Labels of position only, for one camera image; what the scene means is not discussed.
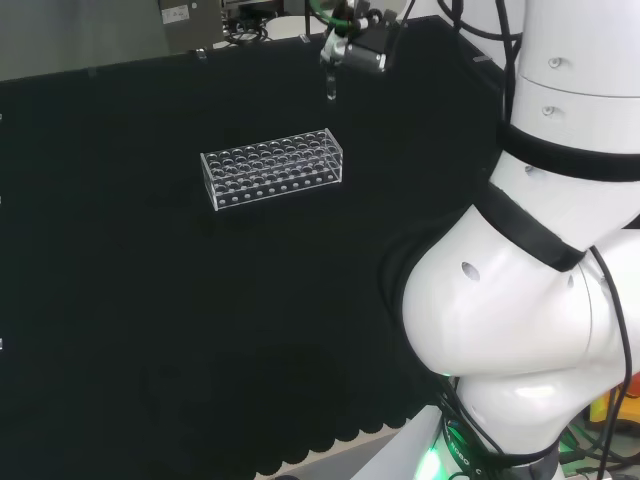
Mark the clear plastic test tube rack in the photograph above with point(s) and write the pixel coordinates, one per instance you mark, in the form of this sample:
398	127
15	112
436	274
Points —
272	167

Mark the black bench cloth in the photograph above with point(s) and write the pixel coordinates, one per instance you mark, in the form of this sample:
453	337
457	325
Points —
150	300

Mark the grey tape strip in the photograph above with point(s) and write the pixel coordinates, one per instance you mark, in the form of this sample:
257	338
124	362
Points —
482	59

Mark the clear glass test tube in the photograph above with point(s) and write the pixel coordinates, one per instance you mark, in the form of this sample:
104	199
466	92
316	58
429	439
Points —
331	90

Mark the grey metal panel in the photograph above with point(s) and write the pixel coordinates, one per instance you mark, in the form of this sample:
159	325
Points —
192	25

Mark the yellow stop button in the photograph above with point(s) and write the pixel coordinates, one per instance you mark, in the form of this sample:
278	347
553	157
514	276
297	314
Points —
612	407

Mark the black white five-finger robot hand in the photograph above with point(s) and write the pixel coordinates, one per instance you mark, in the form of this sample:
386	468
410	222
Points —
362	50

